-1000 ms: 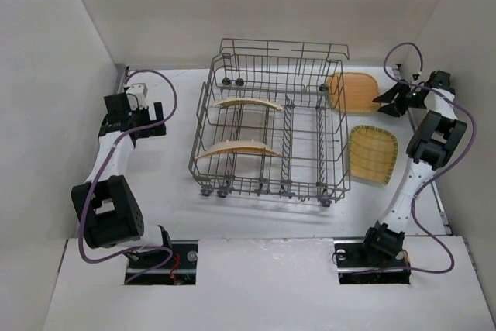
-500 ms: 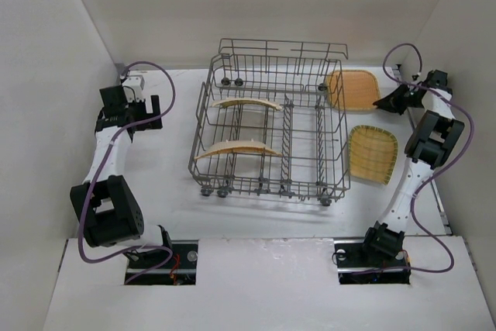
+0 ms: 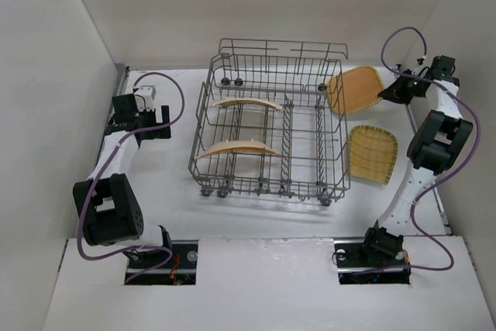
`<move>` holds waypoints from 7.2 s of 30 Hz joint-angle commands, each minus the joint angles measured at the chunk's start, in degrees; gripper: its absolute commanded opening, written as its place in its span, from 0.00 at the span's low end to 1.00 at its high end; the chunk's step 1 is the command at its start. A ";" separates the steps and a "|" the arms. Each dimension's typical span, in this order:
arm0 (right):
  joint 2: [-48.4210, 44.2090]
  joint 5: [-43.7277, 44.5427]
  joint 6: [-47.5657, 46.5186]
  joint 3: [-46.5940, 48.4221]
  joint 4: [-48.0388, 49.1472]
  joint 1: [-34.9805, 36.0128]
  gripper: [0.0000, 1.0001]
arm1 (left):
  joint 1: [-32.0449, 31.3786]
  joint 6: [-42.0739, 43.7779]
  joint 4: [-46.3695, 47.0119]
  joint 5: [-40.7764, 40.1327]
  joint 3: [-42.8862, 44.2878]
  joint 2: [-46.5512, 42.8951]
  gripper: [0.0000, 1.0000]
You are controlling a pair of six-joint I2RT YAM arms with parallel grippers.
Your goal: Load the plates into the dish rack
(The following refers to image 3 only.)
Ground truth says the orange square woven plate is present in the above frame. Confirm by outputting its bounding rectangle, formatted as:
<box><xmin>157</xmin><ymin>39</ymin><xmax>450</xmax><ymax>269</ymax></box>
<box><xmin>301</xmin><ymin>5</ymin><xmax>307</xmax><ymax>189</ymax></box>
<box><xmin>326</xmin><ymin>66</ymin><xmax>384</xmax><ymax>115</ymax></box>

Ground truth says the yellow rectangular bamboo mat plate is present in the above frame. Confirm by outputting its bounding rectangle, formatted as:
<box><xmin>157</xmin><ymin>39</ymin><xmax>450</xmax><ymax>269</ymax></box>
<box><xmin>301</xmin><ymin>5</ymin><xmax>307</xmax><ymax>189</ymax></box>
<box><xmin>210</xmin><ymin>98</ymin><xmax>283</xmax><ymax>111</ymax></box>

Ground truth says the orange fish-shaped woven plate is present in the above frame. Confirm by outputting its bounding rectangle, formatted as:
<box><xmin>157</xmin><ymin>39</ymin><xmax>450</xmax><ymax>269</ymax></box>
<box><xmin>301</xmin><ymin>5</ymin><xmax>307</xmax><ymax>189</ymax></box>
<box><xmin>195</xmin><ymin>140</ymin><xmax>282</xmax><ymax>160</ymax></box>

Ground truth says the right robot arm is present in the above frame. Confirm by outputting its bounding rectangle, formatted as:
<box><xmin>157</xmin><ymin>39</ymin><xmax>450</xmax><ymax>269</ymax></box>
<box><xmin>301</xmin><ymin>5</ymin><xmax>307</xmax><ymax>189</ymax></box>
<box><xmin>362</xmin><ymin>55</ymin><xmax>474</xmax><ymax>257</ymax></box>

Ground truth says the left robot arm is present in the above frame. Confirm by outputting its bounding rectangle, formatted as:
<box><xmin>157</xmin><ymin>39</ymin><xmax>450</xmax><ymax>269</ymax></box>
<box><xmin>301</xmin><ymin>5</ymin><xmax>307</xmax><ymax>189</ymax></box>
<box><xmin>73</xmin><ymin>94</ymin><xmax>171</xmax><ymax>247</ymax></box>

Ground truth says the green-rimmed bamboo woven plate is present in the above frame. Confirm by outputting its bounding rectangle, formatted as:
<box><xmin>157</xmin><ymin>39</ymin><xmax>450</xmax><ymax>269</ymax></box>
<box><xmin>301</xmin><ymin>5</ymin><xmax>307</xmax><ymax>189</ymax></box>
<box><xmin>348</xmin><ymin>125</ymin><xmax>398</xmax><ymax>185</ymax></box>

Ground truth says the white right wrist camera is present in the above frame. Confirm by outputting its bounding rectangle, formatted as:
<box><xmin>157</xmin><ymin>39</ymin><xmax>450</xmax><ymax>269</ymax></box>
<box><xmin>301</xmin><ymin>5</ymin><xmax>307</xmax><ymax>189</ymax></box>
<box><xmin>412</xmin><ymin>55</ymin><xmax>429</xmax><ymax>76</ymax></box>

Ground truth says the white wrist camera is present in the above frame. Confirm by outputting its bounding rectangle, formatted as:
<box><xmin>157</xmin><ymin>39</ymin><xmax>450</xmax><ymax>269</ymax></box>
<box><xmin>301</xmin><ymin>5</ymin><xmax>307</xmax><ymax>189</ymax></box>
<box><xmin>133</xmin><ymin>85</ymin><xmax>157</xmax><ymax>112</ymax></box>
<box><xmin>412</xmin><ymin>55</ymin><xmax>429</xmax><ymax>76</ymax></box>

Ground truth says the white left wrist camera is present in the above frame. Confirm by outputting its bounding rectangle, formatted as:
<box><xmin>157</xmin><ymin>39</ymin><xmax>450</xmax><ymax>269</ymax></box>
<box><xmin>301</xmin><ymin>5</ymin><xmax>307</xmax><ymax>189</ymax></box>
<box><xmin>133</xmin><ymin>85</ymin><xmax>157</xmax><ymax>112</ymax></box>

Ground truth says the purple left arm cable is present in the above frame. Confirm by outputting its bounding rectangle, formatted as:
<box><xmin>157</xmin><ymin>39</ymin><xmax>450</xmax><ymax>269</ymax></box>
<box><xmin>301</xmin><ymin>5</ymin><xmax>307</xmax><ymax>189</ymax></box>
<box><xmin>77</xmin><ymin>71</ymin><xmax>185</xmax><ymax>284</ymax></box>

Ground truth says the aluminium rail left side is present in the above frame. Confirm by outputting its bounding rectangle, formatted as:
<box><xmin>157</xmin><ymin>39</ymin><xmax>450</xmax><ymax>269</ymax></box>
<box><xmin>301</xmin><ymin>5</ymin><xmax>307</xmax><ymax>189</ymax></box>
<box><xmin>75</xmin><ymin>64</ymin><xmax>131</xmax><ymax>239</ymax></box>

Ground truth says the grey wire dish rack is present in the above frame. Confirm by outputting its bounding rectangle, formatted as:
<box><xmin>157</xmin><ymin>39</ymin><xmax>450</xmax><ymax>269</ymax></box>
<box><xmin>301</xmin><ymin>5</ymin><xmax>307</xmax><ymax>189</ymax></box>
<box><xmin>188</xmin><ymin>38</ymin><xmax>350</xmax><ymax>206</ymax></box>

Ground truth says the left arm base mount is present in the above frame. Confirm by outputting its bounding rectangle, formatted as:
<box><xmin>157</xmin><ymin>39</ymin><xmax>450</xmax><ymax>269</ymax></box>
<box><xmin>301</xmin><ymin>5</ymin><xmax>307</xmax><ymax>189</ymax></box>
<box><xmin>124</xmin><ymin>240</ymin><xmax>198</xmax><ymax>286</ymax></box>

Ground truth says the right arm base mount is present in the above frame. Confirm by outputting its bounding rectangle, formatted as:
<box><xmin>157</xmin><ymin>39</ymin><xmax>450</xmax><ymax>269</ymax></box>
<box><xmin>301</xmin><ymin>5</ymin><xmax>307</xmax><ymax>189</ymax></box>
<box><xmin>332</xmin><ymin>240</ymin><xmax>411</xmax><ymax>285</ymax></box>

